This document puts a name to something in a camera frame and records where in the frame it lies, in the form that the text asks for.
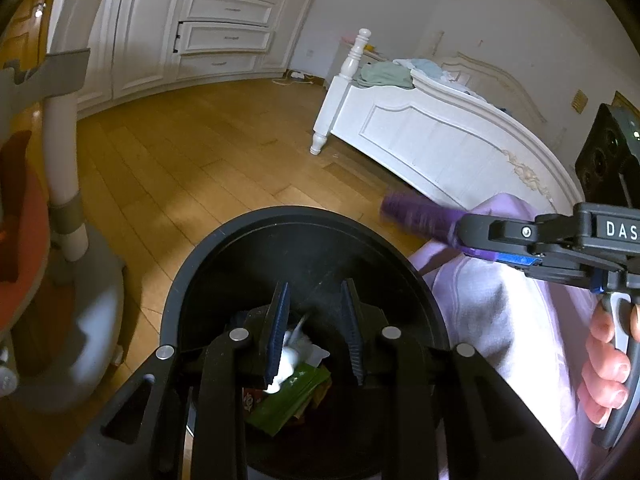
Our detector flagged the orange red seat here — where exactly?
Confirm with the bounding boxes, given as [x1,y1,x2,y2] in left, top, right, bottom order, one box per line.
[0,130,51,336]

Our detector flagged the black trash bin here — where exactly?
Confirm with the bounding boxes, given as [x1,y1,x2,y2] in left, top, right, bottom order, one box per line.
[159,205,453,480]

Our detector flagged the green snack packet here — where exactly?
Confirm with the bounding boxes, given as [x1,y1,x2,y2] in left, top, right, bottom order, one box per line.
[247,364,333,436]

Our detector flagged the purple packet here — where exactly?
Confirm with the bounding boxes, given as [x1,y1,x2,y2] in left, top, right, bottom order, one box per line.
[381,191,501,261]

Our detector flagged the person's right hand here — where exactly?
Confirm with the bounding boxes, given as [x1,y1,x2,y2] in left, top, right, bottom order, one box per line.
[581,304,640,428]

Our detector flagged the white wardrobe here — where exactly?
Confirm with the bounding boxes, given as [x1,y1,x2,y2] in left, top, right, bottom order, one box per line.
[47,0,331,116]

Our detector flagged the pale green cloth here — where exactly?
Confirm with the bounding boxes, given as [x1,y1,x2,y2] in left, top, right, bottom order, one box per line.
[356,61,416,90]

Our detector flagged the brown wooden door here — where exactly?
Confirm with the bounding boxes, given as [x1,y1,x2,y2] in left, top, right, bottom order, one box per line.
[0,0,61,68]

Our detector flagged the white tissue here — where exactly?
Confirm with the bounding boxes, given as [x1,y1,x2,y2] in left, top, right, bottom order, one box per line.
[265,315,331,395]

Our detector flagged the blue white clothes pile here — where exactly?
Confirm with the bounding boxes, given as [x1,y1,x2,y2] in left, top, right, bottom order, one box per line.
[392,57,481,98]

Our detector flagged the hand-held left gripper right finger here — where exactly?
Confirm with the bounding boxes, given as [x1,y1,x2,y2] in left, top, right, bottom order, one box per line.
[340,280,578,480]

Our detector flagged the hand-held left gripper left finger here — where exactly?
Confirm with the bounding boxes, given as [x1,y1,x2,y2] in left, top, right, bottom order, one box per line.
[100,281,292,480]

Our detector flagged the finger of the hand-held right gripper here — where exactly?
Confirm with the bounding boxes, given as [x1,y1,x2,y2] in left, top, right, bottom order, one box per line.
[497,252,628,293]
[456,212,583,257]

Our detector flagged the purple tablecloth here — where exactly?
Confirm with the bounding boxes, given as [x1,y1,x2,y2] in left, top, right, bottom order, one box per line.
[407,192,621,480]

